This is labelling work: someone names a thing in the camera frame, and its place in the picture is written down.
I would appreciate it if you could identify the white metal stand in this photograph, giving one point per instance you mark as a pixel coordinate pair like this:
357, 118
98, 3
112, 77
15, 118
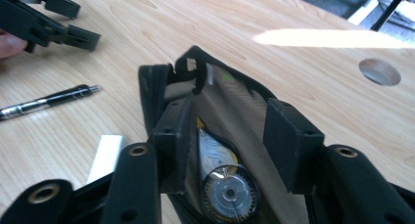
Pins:
365, 7

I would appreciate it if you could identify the correction tape dispenser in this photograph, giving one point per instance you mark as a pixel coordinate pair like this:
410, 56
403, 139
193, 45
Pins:
228, 194

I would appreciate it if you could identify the black pencil case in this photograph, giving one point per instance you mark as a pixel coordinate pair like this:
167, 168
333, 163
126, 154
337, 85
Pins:
228, 97

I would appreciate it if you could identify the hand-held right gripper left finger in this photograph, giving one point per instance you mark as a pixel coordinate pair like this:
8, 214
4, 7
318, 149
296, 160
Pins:
174, 145

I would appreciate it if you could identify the black pen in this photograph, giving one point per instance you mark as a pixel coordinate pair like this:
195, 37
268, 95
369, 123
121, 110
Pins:
49, 101

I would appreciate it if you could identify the white eraser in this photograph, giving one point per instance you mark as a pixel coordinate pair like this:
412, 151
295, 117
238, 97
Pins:
106, 155

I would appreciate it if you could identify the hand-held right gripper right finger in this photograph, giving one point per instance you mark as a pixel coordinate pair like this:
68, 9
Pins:
293, 145

